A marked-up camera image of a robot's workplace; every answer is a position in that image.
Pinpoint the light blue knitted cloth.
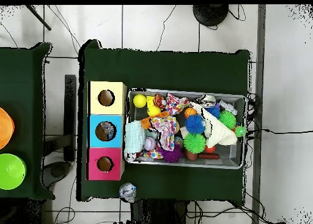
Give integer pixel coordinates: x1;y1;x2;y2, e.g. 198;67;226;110
123;121;147;161

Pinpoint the green spiky rubber ball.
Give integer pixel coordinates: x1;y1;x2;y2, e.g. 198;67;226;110
183;133;207;154

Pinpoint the colourful dotted cloth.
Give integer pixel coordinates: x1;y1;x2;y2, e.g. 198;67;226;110
165;93;190;116
149;115;178;152

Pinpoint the green plastic bowl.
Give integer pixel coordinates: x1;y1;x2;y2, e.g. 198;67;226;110
0;153;27;190

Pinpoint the purple spiky rubber toy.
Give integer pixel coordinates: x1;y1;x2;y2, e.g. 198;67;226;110
158;145;185;164

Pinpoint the silver wire mesh bin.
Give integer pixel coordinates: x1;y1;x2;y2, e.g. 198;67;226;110
123;88;248;170

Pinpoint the orange toy building brick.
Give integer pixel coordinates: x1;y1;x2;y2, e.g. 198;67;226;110
140;111;170;131

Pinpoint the black power cable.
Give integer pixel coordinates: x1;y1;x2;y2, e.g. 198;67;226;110
246;129;313;135

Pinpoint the orange plastic bowl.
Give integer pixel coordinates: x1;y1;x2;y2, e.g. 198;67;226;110
0;107;15;150

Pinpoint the cream knitted cloth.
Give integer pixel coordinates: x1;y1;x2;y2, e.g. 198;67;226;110
189;102;238;149

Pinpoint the yellow ball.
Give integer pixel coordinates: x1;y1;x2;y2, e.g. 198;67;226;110
147;105;161;118
133;94;147;109

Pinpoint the wooden box with three holes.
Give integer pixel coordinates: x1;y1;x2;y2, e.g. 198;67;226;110
86;81;127;181

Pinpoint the blue spiky rubber ball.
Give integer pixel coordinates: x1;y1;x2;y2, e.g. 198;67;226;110
184;114;206;135

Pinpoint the green spiky caterpillar toy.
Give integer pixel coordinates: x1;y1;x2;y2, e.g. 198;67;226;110
218;110;248;138

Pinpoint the thin black floor cable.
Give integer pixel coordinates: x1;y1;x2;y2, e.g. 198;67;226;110
156;4;177;51

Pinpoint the black rod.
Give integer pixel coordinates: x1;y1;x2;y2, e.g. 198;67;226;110
25;4;52;31

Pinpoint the black round stand base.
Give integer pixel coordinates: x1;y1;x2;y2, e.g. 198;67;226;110
192;4;229;27

